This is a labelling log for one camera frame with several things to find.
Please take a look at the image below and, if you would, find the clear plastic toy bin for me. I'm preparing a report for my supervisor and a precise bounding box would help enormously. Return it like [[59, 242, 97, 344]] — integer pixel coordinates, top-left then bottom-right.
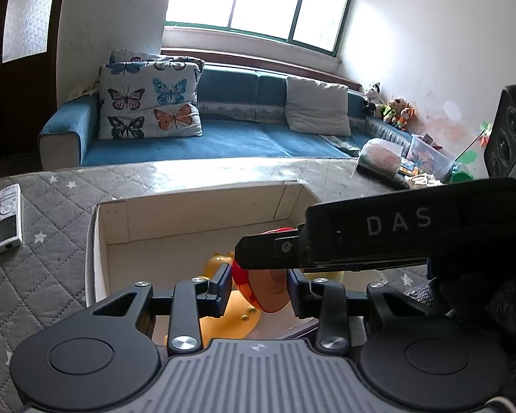
[[406, 133, 456, 181]]

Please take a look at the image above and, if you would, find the tissue packet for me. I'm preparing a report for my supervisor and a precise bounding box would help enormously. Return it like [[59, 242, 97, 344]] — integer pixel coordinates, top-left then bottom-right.
[[358, 138, 402, 173]]

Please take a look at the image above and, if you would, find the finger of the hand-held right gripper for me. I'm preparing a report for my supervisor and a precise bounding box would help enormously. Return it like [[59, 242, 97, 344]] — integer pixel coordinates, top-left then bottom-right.
[[234, 223, 311, 272]]

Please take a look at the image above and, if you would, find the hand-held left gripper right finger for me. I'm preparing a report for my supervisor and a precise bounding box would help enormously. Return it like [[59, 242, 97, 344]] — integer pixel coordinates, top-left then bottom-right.
[[286, 269, 431, 352]]

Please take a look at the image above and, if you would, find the dark wooden door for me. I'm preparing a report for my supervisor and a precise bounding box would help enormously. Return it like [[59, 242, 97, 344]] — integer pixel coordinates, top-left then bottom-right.
[[0, 0, 69, 173]]

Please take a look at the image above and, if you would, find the brown plush toy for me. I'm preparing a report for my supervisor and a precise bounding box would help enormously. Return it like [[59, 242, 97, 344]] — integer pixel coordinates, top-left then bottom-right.
[[383, 97, 407, 123]]

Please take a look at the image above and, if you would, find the blue sofa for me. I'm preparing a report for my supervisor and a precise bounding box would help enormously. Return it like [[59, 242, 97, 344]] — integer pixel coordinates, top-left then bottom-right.
[[39, 62, 413, 170]]

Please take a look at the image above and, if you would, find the black flat item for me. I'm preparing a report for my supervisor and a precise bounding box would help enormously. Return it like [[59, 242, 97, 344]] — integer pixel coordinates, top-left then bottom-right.
[[356, 163, 409, 190]]

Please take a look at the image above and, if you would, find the butterfly print pillow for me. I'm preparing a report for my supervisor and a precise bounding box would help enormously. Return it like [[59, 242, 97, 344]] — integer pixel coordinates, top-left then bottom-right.
[[98, 61, 204, 140], [109, 49, 206, 74]]

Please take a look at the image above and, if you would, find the orange plush toy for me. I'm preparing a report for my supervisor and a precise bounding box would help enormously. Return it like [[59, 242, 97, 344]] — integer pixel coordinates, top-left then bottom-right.
[[398, 105, 416, 132]]

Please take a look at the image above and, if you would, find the window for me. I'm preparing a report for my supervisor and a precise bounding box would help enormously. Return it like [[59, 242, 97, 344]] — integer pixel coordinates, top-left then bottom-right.
[[163, 0, 362, 56]]

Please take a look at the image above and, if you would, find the silver remote control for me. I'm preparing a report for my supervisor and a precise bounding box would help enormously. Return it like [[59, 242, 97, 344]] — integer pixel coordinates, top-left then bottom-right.
[[0, 183, 23, 252]]

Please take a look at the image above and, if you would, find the cardboard box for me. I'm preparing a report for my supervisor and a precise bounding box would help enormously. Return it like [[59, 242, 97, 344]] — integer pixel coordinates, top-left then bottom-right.
[[85, 182, 370, 345]]

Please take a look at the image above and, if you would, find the toy pinwheel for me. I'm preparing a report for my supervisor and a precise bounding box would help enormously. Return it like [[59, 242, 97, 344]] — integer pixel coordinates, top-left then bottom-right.
[[456, 121, 495, 160]]

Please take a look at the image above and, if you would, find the grey star quilted mat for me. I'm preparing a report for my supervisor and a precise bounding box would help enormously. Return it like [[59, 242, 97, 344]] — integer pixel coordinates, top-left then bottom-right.
[[0, 157, 413, 413]]

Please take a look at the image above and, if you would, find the cow plush toy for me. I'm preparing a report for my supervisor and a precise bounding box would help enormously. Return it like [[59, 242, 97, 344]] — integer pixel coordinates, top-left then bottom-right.
[[363, 81, 384, 115]]

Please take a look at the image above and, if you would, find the grey pillow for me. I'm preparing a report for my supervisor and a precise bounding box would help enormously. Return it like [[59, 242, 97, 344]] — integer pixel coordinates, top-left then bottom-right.
[[285, 76, 352, 137]]

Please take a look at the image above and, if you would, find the red toy apple half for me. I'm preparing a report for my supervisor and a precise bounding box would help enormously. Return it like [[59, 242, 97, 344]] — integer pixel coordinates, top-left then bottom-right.
[[232, 227, 294, 313]]

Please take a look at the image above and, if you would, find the yellow toy duck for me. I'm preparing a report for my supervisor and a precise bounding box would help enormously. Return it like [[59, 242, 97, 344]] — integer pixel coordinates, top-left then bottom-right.
[[203, 252, 237, 282], [198, 297, 263, 341]]

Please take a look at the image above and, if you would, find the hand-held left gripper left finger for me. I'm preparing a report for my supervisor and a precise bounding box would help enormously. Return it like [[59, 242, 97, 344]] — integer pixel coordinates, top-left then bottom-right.
[[86, 262, 234, 354]]

